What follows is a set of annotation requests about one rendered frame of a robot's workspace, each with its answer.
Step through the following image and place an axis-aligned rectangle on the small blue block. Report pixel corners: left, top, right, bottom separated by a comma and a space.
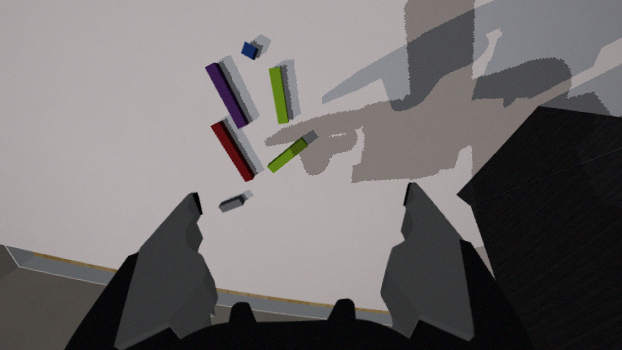
241, 42, 258, 60

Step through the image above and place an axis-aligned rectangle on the purple rod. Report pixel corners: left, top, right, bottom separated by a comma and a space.
205, 63, 249, 129

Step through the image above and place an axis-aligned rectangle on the dark red rod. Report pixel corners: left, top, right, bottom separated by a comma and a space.
211, 120, 255, 182

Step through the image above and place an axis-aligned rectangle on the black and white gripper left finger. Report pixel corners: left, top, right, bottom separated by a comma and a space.
64, 192, 218, 350

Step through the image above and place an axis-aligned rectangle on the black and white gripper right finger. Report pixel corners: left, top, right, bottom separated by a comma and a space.
380, 182, 535, 350

